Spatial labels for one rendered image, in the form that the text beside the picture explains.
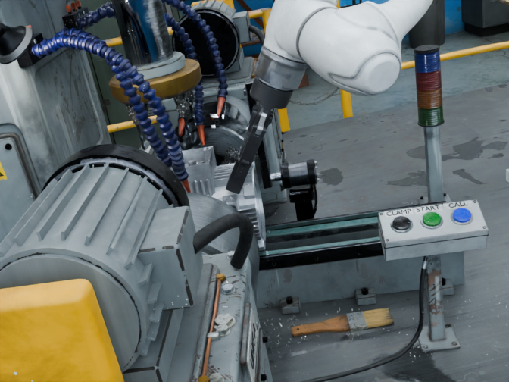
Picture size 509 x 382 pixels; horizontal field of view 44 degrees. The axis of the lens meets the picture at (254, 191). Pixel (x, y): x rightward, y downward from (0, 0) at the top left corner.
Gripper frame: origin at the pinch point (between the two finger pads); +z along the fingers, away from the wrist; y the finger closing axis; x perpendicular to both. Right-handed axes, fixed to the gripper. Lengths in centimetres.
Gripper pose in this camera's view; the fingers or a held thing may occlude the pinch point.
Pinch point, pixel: (238, 175)
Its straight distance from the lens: 124.7
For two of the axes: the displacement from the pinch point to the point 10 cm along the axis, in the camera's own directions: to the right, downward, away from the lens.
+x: 9.4, 3.3, 1.1
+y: -0.4, 4.3, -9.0
